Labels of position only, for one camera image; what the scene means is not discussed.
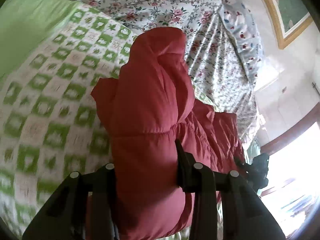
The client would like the white printed pillow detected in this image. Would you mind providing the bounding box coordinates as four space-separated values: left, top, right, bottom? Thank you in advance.
217 0 265 87

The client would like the window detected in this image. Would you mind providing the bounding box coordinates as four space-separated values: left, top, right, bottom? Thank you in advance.
257 120 320 233

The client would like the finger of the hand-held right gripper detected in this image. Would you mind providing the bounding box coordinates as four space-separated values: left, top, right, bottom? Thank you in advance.
234 156 252 172

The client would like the floral quilt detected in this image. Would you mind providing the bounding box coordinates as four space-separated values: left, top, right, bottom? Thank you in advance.
32 0 261 142

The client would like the green checkered bedsheet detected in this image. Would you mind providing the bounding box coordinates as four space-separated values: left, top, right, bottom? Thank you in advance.
0 0 218 240

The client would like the gold framed picture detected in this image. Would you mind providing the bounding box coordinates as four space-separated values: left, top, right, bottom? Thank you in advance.
252 0 313 50

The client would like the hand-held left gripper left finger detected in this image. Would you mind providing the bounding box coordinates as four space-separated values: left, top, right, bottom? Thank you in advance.
22 163 118 240

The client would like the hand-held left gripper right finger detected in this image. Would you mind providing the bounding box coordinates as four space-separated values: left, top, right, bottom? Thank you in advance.
175 139 287 240

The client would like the red quilted jacket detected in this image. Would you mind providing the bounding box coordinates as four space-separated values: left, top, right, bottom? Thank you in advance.
85 27 247 240

